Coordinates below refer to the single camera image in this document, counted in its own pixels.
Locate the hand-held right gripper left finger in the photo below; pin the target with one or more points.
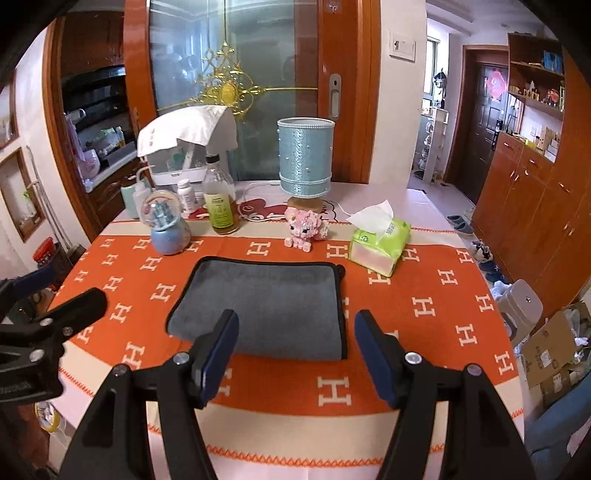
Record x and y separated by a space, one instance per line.
217 353

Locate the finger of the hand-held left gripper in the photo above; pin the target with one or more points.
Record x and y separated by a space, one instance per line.
39 279
78 309

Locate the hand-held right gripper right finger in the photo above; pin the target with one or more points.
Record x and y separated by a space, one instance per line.
376 353

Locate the grey towel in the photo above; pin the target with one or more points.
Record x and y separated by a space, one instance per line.
268 304

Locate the yellow tape roll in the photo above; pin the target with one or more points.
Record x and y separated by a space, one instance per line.
48 415

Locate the orange patterned tablecloth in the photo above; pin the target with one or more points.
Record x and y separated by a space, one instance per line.
286 392

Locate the green tissue pack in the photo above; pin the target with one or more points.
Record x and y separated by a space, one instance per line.
376 244

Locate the blue snow globe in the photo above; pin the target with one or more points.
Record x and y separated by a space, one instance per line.
168 230

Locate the pink pig block toy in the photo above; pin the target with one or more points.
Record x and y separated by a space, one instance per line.
302 228

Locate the glass bottle yellow liquid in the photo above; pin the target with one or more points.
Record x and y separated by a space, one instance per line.
220 203

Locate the blue slippers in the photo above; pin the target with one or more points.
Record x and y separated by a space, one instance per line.
458 224

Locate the white printed tablecloth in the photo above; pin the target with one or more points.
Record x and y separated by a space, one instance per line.
406 203

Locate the white pill bottle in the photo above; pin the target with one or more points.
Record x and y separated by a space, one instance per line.
187 198

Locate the grey plastic stool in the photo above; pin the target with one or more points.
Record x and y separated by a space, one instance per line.
524 304

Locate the cardboard box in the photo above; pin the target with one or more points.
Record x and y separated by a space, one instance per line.
551 350

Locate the white plastic storage box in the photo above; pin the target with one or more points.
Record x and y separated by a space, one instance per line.
184 161

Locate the blue chair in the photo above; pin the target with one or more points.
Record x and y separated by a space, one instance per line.
558 424

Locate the blue table lamp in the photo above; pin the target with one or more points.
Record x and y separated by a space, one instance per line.
304 157

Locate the white cloth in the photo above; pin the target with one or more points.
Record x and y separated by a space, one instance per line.
189 124

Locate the white hallway rack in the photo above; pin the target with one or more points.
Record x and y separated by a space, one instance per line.
436 143

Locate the wooden cabinet with shelves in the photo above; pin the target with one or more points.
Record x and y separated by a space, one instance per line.
531 198

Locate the dark entrance door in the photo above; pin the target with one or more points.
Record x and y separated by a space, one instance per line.
482 129

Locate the wooden sliding glass door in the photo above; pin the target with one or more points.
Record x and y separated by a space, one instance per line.
277 60

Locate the wooden wall frame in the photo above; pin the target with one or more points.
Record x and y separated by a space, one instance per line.
21 194

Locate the white wall switch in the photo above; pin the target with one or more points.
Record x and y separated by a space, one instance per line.
401 45

